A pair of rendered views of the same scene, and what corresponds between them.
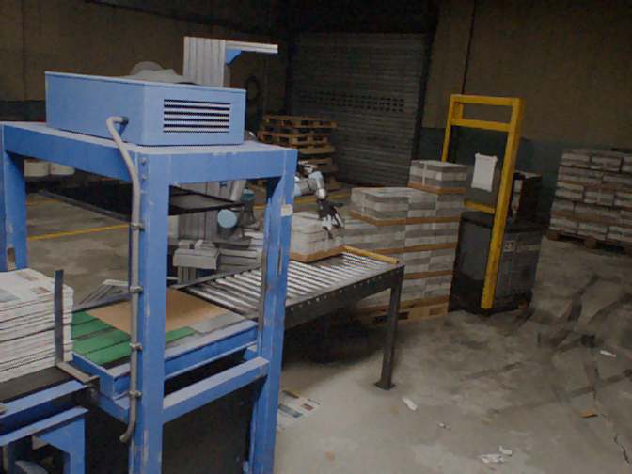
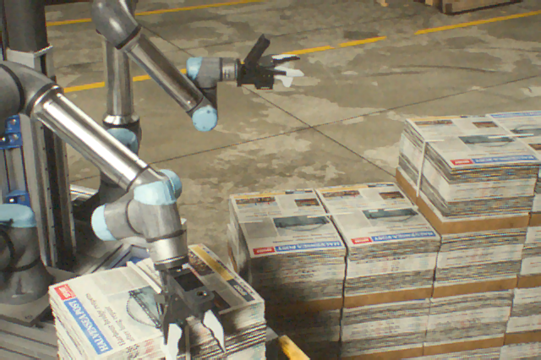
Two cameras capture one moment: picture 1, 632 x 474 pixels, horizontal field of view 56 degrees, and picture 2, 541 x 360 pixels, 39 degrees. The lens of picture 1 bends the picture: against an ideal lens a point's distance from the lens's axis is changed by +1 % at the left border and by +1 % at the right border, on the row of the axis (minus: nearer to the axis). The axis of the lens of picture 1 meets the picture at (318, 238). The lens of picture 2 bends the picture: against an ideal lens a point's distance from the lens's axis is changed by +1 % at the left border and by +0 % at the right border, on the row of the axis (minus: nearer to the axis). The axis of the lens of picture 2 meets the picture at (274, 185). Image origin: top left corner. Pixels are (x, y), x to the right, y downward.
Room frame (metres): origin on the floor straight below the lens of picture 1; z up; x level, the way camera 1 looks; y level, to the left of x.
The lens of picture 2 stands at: (2.34, -0.60, 1.99)
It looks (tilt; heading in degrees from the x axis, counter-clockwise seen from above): 27 degrees down; 19
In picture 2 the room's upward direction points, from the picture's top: 3 degrees clockwise
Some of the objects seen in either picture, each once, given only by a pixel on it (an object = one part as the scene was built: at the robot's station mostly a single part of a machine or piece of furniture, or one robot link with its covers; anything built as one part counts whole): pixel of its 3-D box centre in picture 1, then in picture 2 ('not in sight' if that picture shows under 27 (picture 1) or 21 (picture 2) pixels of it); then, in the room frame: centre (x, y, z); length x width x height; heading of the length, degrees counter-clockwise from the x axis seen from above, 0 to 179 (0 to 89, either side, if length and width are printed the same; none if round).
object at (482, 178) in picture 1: (477, 165); not in sight; (5.16, -1.31, 1.28); 0.57 x 0.01 x 0.65; 34
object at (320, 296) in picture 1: (336, 296); not in sight; (2.94, -0.12, 0.74); 1.34 x 0.05 x 0.12; 143
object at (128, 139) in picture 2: (245, 199); (118, 154); (4.17, 0.54, 0.98); 0.13 x 0.12 x 0.14; 25
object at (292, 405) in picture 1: (284, 406); not in sight; (3.06, 0.11, 0.01); 0.37 x 0.28 x 0.01; 143
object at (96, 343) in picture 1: (142, 331); not in sight; (2.27, 0.69, 0.75); 0.70 x 0.65 x 0.10; 143
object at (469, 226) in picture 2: (377, 216); (458, 195); (4.59, -0.45, 0.86); 0.38 x 0.29 x 0.04; 33
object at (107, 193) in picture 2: (244, 215); (120, 189); (4.16, 0.54, 0.87); 0.15 x 0.15 x 0.10
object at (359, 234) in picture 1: (357, 272); (401, 312); (4.51, -0.33, 0.42); 1.17 x 0.39 x 0.83; 124
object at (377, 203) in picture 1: (378, 206); (462, 171); (4.59, -0.45, 0.95); 0.38 x 0.29 x 0.23; 33
